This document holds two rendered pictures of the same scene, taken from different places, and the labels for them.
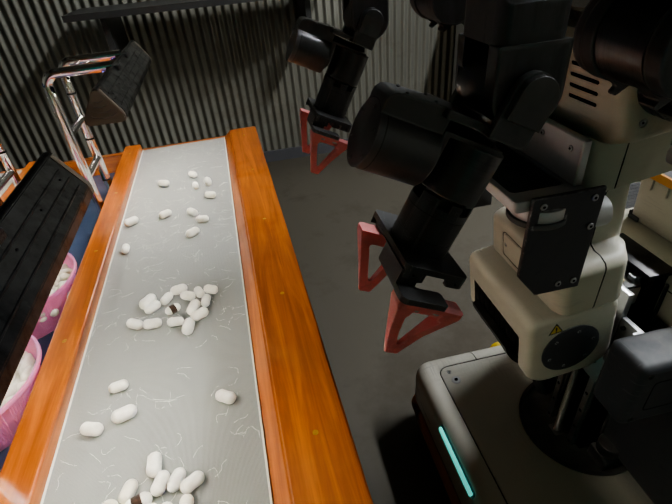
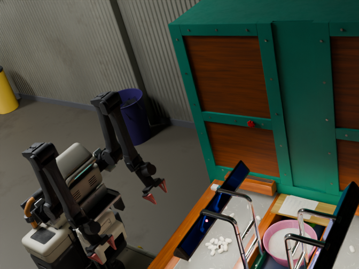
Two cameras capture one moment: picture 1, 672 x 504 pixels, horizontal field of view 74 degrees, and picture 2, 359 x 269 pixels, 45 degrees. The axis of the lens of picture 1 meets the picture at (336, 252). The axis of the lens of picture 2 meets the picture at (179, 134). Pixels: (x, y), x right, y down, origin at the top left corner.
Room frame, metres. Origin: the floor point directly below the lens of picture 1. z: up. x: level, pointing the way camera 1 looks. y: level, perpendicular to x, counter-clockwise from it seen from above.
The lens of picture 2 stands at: (1.28, 1.54, 2.50)
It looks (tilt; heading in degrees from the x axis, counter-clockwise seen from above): 32 degrees down; 233
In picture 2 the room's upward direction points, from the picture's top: 17 degrees counter-clockwise
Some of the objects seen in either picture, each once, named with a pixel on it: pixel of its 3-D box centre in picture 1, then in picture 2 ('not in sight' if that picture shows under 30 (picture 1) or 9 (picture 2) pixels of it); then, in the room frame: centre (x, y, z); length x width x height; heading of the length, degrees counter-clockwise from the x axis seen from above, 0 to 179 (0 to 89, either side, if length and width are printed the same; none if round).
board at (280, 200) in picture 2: not in sight; (304, 209); (-0.13, 0.53, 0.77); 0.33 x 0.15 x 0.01; 101
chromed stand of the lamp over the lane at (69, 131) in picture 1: (114, 143); not in sight; (1.25, 0.59, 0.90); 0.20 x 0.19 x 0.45; 11
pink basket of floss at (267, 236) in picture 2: not in sight; (290, 245); (0.08, 0.57, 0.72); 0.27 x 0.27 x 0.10
